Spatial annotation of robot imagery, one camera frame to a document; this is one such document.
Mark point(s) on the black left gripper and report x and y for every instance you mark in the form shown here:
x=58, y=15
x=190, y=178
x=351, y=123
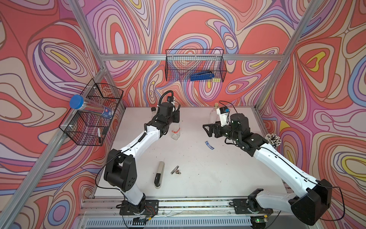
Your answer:
x=176, y=116

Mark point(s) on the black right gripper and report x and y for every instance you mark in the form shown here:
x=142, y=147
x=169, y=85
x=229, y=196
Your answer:
x=217, y=126

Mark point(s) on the blue white bottle label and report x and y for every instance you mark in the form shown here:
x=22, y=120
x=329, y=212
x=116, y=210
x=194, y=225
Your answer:
x=209, y=146

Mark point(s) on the clear square bottle with cork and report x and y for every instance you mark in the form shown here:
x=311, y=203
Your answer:
x=213, y=116

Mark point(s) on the clear glass bottle cork stopper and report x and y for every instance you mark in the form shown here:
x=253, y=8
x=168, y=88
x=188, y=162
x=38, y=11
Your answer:
x=175, y=131

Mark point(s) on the clear glass bottle black cap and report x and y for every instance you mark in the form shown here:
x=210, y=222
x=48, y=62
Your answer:
x=153, y=112

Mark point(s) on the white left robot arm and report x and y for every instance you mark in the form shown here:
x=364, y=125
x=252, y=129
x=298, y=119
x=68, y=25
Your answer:
x=120, y=170

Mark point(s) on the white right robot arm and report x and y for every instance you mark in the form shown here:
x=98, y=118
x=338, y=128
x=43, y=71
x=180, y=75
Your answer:
x=311, y=197

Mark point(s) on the small metal clip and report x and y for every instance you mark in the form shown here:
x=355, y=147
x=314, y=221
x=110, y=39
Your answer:
x=176, y=170

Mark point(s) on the blue plastic tool in basket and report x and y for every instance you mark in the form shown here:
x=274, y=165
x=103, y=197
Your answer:
x=201, y=76

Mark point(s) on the black and beige flat tool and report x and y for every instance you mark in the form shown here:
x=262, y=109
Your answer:
x=159, y=175

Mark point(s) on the metal cup of pencils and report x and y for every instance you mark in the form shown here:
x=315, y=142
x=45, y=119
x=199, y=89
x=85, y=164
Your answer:
x=273, y=139

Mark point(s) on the black marker in basket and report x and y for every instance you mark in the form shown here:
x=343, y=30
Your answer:
x=99, y=135

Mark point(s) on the clear tube with blue cap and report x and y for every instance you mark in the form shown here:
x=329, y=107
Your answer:
x=80, y=103

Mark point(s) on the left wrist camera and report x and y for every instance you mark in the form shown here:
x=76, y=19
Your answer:
x=170, y=99

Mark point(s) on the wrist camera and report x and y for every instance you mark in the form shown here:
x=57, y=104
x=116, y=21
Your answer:
x=170, y=99
x=223, y=113

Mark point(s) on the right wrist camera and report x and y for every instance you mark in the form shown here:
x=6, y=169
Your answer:
x=223, y=113

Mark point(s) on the black wire basket back wall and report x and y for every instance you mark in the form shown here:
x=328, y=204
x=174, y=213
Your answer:
x=180, y=64

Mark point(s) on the black wire basket wall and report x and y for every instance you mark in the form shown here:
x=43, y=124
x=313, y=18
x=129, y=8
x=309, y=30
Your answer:
x=81, y=127
x=180, y=64

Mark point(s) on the black wire basket left wall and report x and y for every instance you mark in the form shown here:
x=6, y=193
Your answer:
x=81, y=127

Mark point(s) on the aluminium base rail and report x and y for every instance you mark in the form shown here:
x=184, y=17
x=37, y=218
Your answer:
x=182, y=213

